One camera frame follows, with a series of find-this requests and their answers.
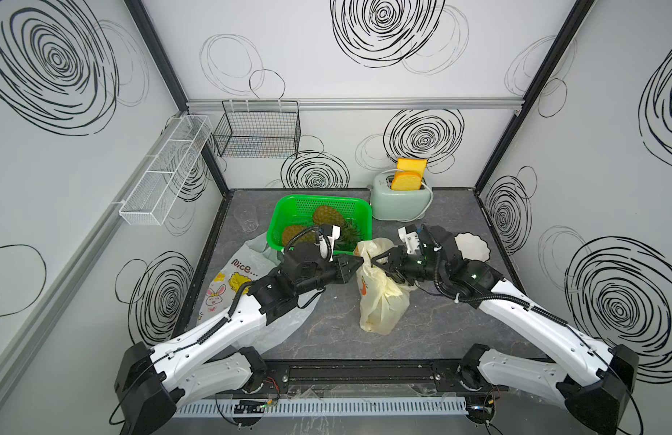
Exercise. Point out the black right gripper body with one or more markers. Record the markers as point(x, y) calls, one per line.
point(405, 266)

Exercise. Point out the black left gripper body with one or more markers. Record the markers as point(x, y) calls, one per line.
point(324, 275)

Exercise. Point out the yellowish fruit print plastic bag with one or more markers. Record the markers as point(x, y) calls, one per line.
point(382, 301)

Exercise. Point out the white bunny print plastic bag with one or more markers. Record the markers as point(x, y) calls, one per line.
point(253, 260)

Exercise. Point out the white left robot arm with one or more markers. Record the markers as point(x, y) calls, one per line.
point(154, 381)

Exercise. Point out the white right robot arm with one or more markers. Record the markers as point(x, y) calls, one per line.
point(585, 376)

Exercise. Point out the green pineapple middle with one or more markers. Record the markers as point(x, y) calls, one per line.
point(350, 233)

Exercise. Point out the green pineapple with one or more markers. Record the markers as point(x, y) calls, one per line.
point(298, 234)
point(350, 233)

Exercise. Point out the green pineapple front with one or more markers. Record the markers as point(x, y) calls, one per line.
point(298, 234)

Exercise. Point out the mint green toaster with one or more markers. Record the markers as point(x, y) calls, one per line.
point(398, 205)

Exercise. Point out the green plastic basket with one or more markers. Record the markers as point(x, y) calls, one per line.
point(298, 210)

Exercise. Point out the white scalloped plate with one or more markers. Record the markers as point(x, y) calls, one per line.
point(472, 247)

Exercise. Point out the front toast slice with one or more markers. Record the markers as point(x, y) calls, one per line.
point(406, 181)

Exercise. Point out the toast slice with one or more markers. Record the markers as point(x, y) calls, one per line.
point(406, 181)
point(413, 165)

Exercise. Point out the clear plastic cup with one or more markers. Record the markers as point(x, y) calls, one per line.
point(247, 217)

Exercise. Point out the back toast slice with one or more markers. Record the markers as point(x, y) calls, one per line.
point(413, 165)

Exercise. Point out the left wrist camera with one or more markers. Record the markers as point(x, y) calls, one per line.
point(327, 235)

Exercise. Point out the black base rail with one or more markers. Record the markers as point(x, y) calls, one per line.
point(443, 375)

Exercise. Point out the black wire wall basket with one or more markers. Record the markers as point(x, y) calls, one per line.
point(258, 130)

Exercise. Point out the white mesh wall shelf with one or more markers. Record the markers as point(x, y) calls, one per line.
point(176, 172)

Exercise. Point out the grey slotted cable duct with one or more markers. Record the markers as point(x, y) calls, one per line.
point(327, 407)

